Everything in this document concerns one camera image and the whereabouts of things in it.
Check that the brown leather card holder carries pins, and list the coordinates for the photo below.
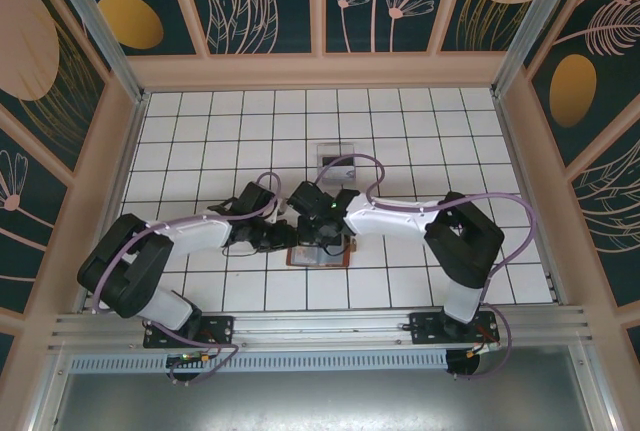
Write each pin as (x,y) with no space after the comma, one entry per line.
(335,258)

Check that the bluish grey credit card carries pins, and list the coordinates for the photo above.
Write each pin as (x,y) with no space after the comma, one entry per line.
(307,257)

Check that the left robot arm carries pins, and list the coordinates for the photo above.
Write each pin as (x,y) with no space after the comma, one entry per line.
(195,233)

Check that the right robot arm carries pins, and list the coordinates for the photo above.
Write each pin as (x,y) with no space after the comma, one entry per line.
(390,216)

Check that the clear plastic tray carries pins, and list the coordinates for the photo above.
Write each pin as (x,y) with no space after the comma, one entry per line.
(336,147)

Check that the black electronics module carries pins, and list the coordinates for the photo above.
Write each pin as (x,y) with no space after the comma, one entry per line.
(190,373)
(462,363)

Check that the grey metal panel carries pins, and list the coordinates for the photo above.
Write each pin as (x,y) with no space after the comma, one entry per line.
(320,401)

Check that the aluminium mounting rail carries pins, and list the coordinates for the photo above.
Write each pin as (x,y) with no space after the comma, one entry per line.
(320,326)

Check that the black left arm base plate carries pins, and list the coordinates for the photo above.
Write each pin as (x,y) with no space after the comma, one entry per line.
(220,331)

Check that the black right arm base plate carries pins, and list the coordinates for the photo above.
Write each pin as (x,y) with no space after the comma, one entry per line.
(425,328)

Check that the aluminium side rail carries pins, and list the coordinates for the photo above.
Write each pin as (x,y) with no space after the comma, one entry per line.
(515,151)
(130,151)

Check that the aluminium corner post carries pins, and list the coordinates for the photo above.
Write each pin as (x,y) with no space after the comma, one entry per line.
(527,26)
(102,26)

